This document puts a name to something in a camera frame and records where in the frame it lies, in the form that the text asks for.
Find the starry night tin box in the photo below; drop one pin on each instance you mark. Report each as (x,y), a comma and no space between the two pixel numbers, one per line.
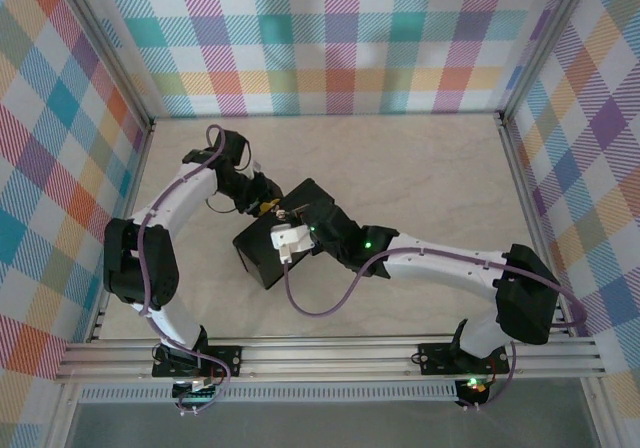
(265,258)

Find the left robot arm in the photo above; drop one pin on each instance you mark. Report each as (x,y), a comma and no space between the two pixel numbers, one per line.
(175,198)

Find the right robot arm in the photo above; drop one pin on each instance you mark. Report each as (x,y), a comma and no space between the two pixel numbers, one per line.
(450,263)

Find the left controller board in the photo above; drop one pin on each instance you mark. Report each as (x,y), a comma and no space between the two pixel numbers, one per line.
(192,393)

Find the controller board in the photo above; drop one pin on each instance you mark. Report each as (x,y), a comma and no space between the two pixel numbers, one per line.
(192,393)
(474,389)

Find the right controller board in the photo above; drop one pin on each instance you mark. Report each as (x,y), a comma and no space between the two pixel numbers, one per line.
(474,389)

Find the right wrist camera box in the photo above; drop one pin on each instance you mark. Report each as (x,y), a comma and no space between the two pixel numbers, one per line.
(292,240)

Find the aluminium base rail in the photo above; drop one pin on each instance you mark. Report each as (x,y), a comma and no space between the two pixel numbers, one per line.
(325,358)

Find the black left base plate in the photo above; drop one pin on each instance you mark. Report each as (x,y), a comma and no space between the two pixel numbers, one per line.
(227,360)

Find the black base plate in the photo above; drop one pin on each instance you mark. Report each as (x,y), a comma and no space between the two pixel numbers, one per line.
(227,360)
(435,358)

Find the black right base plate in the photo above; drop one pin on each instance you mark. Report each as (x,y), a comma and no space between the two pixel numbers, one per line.
(435,358)

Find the aluminium left corner post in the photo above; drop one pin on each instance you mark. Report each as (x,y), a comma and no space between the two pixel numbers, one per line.
(105,43)

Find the aluminium corner post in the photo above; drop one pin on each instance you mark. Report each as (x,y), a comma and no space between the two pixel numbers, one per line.
(545,38)
(105,43)

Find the aluminium right side rail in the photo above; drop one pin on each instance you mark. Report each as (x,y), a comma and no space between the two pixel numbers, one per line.
(525,193)

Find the aluminium right corner post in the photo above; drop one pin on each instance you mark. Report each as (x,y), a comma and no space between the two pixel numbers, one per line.
(545,38)

